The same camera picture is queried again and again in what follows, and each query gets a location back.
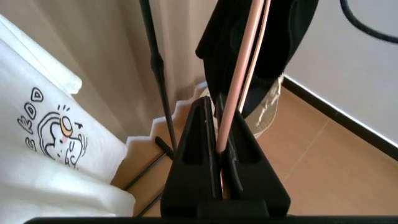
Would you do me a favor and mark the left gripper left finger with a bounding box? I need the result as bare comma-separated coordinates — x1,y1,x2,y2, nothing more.
160,95,222,218

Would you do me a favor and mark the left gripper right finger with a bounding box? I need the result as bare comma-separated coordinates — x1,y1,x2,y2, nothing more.
216,93,292,216

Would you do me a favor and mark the pink clothes hanger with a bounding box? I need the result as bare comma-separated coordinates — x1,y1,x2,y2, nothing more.
216,0,272,200

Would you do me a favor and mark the white printed T-shirt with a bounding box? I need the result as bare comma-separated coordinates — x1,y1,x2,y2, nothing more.
0,14,136,224

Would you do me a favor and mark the black garment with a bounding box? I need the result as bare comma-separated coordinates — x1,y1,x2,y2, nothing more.
195,0,320,118

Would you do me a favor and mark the white laundry basket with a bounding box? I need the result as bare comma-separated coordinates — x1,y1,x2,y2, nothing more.
198,74,284,139

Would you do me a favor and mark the black clothes rack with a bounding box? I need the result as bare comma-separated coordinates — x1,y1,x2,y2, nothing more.
123,0,178,218

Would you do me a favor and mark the black cable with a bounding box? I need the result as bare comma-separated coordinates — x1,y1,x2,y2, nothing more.
340,0,398,44

